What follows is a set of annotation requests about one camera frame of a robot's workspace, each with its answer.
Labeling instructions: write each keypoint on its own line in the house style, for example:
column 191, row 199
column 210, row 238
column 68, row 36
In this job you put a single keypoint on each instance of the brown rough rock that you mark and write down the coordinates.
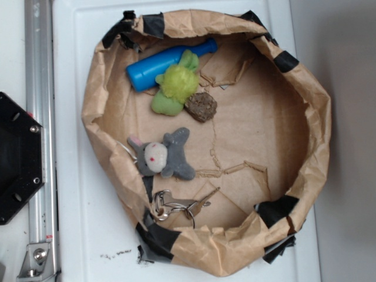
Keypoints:
column 201, row 106

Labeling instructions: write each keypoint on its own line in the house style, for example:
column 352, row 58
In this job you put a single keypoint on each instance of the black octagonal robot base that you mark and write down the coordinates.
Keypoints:
column 21, row 158

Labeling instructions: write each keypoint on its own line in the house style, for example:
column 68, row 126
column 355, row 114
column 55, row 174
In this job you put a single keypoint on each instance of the brown paper bag bin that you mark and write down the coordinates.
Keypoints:
column 267, row 147

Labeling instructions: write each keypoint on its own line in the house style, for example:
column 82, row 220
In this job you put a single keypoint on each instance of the green plush toy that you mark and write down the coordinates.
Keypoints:
column 176, row 85

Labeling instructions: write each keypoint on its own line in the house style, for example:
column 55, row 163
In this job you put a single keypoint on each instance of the silver key bunch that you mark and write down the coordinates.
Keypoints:
column 163, row 205

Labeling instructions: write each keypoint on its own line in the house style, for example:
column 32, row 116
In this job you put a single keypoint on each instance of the blue plastic bottle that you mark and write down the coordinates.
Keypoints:
column 142, row 73

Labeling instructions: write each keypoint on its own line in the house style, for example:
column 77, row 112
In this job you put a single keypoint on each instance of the white plastic tray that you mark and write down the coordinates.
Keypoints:
column 97, row 240

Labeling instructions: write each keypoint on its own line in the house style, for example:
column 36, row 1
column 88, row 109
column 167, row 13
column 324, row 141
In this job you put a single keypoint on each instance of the grey plush donkey keychain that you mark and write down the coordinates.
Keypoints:
column 166, row 158

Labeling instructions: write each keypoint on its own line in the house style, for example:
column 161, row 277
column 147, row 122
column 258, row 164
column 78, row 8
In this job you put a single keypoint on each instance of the aluminium extrusion rail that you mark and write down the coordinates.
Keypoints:
column 43, row 207

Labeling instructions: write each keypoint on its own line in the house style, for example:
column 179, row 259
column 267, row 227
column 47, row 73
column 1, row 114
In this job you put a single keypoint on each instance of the metal corner bracket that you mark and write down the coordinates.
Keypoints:
column 37, row 264

